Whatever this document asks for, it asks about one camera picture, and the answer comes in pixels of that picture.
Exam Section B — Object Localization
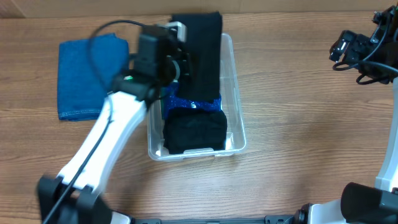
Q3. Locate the sparkly blue green fabric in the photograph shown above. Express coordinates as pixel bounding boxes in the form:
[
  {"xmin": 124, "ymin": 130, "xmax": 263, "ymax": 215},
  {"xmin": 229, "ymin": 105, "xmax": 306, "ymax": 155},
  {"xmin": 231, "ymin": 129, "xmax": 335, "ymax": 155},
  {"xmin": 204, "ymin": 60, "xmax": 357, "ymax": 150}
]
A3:
[{"xmin": 160, "ymin": 85, "xmax": 222, "ymax": 119}]

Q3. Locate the black cable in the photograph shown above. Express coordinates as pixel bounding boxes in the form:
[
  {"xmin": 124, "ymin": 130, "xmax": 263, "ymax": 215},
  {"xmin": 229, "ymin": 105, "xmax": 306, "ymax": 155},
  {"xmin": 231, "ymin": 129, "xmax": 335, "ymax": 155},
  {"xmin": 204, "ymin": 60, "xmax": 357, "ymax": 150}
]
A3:
[
  {"xmin": 42, "ymin": 19, "xmax": 147, "ymax": 224},
  {"xmin": 332, "ymin": 12, "xmax": 398, "ymax": 85}
]

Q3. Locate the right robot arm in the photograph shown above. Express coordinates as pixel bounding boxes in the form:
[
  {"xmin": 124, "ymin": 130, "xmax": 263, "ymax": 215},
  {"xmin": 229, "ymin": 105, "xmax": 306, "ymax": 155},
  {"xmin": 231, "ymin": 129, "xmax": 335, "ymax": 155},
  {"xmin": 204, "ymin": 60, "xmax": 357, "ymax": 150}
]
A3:
[{"xmin": 282, "ymin": 6, "xmax": 397, "ymax": 224}]

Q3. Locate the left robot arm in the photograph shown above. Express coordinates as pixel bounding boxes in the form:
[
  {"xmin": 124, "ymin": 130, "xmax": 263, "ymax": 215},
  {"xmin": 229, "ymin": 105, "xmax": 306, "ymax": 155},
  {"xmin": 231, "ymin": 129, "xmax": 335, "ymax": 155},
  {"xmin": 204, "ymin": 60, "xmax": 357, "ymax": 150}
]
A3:
[{"xmin": 37, "ymin": 22, "xmax": 192, "ymax": 224}]

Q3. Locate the left black cable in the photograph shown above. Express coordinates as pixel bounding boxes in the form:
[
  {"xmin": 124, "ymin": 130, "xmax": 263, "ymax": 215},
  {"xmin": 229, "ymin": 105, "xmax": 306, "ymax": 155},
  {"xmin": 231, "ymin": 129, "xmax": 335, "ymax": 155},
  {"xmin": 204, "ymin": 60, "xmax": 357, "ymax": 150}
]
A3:
[{"xmin": 42, "ymin": 19, "xmax": 147, "ymax": 224}]

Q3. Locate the black cloth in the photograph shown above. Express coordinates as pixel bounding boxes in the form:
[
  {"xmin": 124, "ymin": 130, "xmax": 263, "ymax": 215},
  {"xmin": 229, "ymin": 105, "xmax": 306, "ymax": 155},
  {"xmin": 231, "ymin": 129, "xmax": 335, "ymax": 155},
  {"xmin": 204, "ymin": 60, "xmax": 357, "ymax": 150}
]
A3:
[
  {"xmin": 171, "ymin": 12, "xmax": 223, "ymax": 101},
  {"xmin": 163, "ymin": 108, "xmax": 228, "ymax": 154}
]

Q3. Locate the blue denim cloth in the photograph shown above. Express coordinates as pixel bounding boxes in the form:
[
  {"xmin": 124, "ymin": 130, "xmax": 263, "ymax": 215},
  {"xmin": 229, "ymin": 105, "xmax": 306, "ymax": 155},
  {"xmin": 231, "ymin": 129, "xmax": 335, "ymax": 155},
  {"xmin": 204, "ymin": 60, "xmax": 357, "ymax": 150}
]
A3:
[{"xmin": 57, "ymin": 34, "xmax": 129, "ymax": 121}]

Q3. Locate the clear plastic storage bin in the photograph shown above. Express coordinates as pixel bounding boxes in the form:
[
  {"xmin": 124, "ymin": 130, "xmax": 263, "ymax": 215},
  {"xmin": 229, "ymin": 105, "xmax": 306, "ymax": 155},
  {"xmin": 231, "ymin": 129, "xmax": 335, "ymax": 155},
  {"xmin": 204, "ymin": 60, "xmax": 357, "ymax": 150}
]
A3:
[{"xmin": 147, "ymin": 33, "xmax": 246, "ymax": 162}]

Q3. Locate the right black cable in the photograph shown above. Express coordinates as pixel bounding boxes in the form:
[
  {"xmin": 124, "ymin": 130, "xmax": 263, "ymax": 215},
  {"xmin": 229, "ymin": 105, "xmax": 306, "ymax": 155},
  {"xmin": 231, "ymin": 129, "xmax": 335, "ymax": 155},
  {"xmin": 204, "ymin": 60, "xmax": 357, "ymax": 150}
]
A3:
[{"xmin": 332, "ymin": 12, "xmax": 398, "ymax": 85}]

